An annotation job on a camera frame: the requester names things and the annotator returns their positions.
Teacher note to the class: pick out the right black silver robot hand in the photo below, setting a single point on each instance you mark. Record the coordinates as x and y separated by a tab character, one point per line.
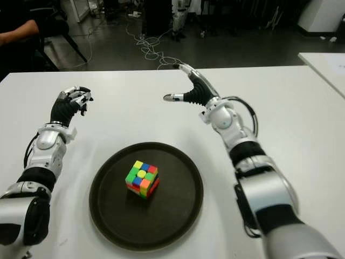
202	91

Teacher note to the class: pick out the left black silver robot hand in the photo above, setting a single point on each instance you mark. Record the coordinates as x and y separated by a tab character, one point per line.
61	109

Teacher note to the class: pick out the multicoloured Rubik's cube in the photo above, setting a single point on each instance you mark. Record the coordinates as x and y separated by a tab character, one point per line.
141	178

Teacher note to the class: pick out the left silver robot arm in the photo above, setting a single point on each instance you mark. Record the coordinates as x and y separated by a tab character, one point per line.
45	151

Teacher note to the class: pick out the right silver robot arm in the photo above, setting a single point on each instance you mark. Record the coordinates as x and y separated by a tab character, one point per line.
264	191

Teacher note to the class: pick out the round dark brown plate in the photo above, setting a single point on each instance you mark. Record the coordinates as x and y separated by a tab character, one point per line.
178	210

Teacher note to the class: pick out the silver humanoid robot legs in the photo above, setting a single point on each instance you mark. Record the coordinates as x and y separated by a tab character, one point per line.
178	19

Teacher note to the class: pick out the black chair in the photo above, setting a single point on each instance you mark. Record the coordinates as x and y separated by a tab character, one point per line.
56	27

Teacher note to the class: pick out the black cabinet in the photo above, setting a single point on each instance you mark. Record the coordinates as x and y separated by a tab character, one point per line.
157	16

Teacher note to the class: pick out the seated person in black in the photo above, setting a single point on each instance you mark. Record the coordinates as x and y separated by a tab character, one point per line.
16	32

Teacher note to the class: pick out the white glass-front cabinet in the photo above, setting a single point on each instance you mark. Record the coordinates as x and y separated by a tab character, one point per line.
76	9

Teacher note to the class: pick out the white power strip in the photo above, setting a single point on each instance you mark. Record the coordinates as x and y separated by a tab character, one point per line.
134	14

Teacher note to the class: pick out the white side table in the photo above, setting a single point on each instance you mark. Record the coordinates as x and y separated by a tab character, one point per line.
323	67

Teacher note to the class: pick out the white slanted cabinet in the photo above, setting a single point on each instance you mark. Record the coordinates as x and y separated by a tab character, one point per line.
320	16

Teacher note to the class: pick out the small white floor object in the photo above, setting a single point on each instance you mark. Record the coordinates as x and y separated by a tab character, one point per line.
333	39

